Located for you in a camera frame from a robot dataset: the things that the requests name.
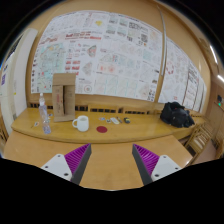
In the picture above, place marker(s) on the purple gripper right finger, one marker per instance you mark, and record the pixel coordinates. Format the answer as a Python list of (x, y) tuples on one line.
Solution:
[(151, 166)]

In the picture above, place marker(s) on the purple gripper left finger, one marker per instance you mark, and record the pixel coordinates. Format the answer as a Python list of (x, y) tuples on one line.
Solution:
[(71, 166)]

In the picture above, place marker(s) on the clear plastic water bottle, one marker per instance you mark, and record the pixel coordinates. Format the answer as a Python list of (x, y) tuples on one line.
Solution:
[(44, 115)]

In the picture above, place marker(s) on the white ceramic mug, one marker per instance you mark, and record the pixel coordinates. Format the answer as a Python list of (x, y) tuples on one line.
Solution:
[(81, 123)]

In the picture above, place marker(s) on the red round coaster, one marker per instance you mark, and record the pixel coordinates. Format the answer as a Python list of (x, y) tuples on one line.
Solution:
[(101, 129)]

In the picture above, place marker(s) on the small dark blue object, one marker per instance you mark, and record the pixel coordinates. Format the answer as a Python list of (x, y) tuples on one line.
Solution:
[(127, 120)]

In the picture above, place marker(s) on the black bag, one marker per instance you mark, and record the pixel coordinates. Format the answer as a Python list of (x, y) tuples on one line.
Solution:
[(176, 115)]

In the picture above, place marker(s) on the wooden chair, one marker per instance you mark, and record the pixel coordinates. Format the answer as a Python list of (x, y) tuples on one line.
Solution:
[(199, 138)]

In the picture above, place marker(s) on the white remote control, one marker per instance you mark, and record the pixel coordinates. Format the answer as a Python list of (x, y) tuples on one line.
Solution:
[(114, 120)]

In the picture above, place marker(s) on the brown cardboard box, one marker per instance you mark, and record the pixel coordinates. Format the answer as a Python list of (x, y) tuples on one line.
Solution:
[(63, 96)]

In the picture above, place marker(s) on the right poster wall display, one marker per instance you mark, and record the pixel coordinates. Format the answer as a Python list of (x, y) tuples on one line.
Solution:
[(182, 81)]

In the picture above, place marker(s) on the large poster wall display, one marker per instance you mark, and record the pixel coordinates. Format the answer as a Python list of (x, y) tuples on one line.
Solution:
[(110, 54)]

